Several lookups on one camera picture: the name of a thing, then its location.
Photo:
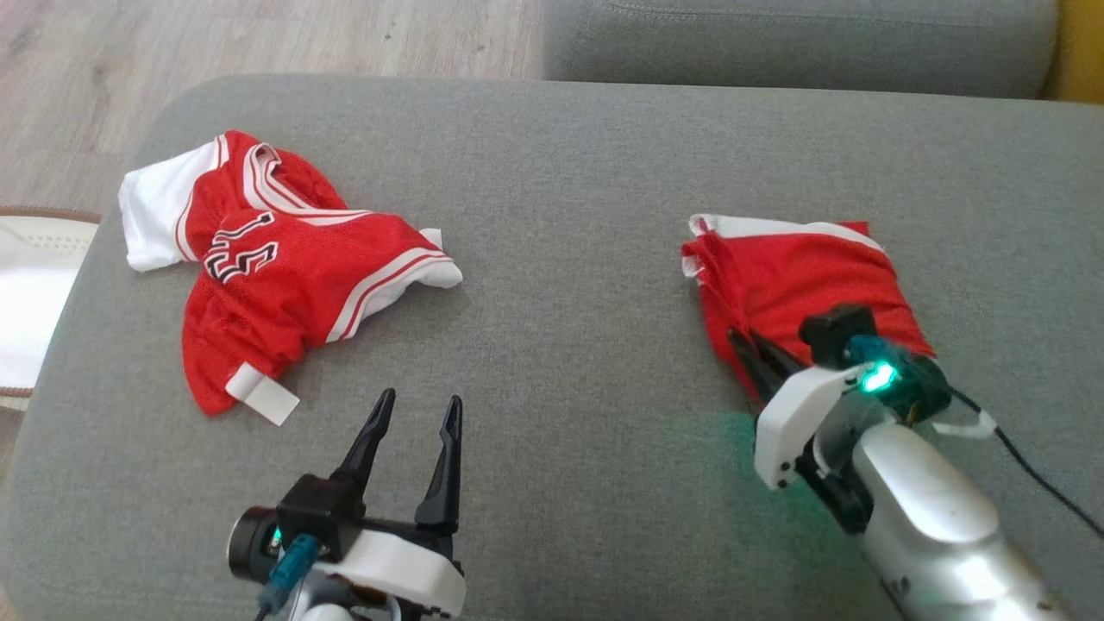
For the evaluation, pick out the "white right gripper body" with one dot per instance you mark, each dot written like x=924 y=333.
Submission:
x=806 y=414

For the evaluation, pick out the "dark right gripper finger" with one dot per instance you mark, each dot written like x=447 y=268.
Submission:
x=752 y=366
x=780 y=362

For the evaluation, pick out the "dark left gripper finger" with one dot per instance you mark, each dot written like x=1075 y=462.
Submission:
x=366 y=444
x=442 y=474

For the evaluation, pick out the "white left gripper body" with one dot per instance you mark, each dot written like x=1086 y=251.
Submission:
x=397 y=573

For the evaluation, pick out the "red mesh shorts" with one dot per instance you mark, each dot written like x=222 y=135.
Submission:
x=793 y=267

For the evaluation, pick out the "red basketball jersey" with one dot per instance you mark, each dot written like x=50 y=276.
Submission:
x=259 y=302

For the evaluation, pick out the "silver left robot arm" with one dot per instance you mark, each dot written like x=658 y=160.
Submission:
x=326 y=612

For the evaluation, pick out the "grey fabric sofa seat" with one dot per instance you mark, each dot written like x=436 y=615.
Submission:
x=561 y=345

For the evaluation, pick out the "grey sofa cushion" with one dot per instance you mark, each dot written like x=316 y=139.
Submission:
x=776 y=43

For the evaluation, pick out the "white mat with brown rim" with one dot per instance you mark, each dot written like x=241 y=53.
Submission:
x=26 y=302

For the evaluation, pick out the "yellow upholstered panel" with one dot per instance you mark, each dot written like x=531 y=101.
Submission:
x=1078 y=43

